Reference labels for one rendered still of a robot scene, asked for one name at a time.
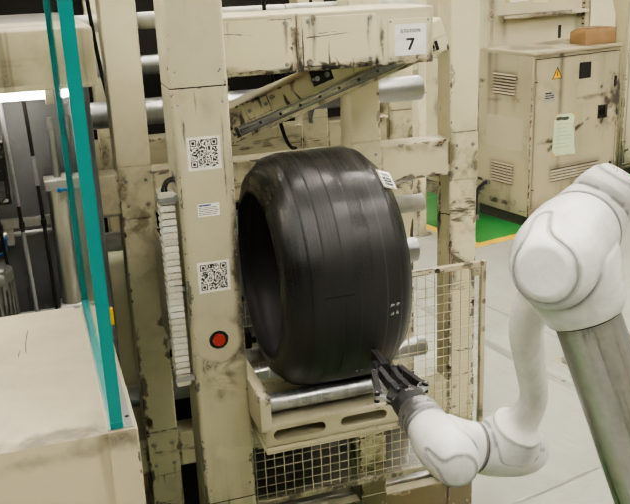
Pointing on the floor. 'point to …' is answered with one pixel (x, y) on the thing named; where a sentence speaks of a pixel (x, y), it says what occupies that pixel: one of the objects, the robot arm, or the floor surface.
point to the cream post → (207, 245)
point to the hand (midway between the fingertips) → (379, 361)
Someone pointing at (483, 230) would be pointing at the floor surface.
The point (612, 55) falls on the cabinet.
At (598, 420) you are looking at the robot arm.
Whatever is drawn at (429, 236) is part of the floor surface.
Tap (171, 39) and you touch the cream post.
